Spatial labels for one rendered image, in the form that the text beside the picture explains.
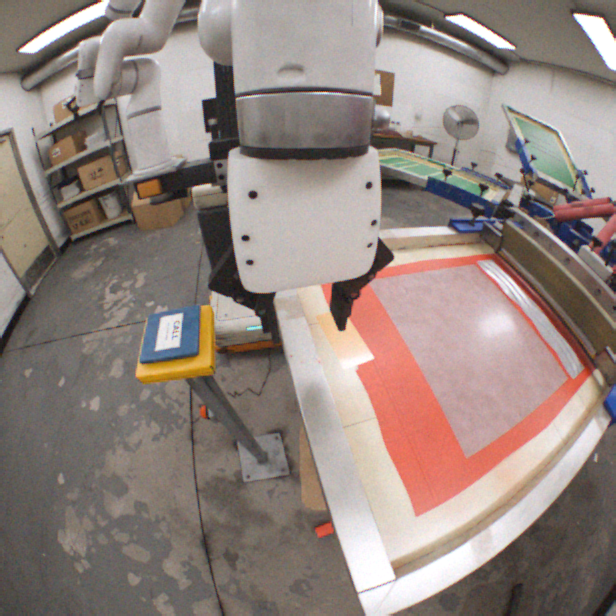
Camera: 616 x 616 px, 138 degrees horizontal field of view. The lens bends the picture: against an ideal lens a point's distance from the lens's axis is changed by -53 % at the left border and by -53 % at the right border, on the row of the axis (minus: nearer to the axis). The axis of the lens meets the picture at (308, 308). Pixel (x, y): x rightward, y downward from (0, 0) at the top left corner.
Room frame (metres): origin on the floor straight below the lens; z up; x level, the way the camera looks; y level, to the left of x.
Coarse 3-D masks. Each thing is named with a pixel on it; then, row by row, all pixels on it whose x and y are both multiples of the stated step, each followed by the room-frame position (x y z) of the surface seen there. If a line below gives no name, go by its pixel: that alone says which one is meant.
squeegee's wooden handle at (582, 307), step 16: (512, 224) 0.48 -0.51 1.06; (512, 240) 0.45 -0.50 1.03; (528, 240) 0.41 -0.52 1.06; (528, 256) 0.39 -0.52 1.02; (544, 256) 0.35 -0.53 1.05; (544, 272) 0.33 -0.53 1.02; (560, 272) 0.30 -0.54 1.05; (560, 288) 0.28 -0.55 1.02; (576, 288) 0.25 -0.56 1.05; (560, 304) 0.26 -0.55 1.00; (576, 304) 0.23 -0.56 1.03; (592, 304) 0.20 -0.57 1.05; (576, 320) 0.21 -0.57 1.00; (592, 320) 0.18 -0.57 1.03; (608, 320) 0.15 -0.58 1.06; (592, 336) 0.16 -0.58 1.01; (608, 336) 0.13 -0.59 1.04
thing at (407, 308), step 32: (480, 256) 0.47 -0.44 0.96; (384, 288) 0.34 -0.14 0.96; (416, 288) 0.34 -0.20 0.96; (448, 288) 0.34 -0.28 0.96; (480, 288) 0.34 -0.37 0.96; (352, 320) 0.26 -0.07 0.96; (384, 320) 0.26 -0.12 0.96; (416, 320) 0.26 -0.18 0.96; (448, 320) 0.26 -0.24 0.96; (480, 320) 0.25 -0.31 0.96; (384, 352) 0.20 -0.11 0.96
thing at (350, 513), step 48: (384, 240) 0.46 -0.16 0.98; (432, 240) 0.49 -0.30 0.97; (480, 240) 0.54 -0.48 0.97; (288, 336) 0.20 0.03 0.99; (336, 432) 0.07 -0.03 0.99; (576, 432) 0.00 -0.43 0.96; (336, 480) 0.02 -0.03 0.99; (336, 528) -0.03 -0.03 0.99; (480, 528) -0.06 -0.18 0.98; (384, 576) -0.08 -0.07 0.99; (432, 576) -0.09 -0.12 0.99
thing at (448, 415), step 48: (480, 336) 0.22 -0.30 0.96; (528, 336) 0.21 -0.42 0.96; (384, 384) 0.15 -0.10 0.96; (432, 384) 0.14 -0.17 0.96; (480, 384) 0.13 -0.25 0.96; (528, 384) 0.11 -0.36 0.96; (576, 384) 0.09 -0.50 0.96; (384, 432) 0.08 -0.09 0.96; (432, 432) 0.07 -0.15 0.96; (480, 432) 0.06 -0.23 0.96; (528, 432) 0.04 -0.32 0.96; (432, 480) 0.01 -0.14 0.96
